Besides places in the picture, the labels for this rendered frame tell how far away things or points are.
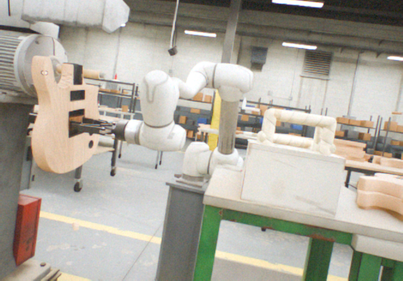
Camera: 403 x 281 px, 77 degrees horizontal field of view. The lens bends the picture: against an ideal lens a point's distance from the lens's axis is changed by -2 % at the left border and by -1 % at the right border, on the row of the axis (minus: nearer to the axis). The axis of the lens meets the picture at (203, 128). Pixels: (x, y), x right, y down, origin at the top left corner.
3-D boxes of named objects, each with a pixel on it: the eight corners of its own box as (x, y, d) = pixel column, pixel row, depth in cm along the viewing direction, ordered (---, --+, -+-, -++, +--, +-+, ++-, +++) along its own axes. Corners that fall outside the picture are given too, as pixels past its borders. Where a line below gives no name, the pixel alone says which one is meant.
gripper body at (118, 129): (122, 143, 91) (98, 139, 92) (132, 138, 99) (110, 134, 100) (124, 123, 89) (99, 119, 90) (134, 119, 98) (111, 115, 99)
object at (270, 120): (261, 144, 76) (267, 112, 75) (260, 143, 79) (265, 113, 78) (272, 146, 75) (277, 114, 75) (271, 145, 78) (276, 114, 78)
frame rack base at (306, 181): (240, 199, 76) (249, 142, 75) (240, 187, 91) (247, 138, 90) (336, 218, 72) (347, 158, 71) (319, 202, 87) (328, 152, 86)
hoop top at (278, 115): (266, 117, 75) (268, 107, 75) (265, 117, 78) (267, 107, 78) (337, 129, 72) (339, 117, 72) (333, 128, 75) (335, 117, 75)
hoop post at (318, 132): (313, 151, 81) (318, 121, 81) (310, 149, 84) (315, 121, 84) (323, 152, 81) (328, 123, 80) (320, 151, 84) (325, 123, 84)
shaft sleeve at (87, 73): (55, 68, 100) (59, 63, 102) (59, 75, 103) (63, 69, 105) (97, 74, 98) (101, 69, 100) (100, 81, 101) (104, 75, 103)
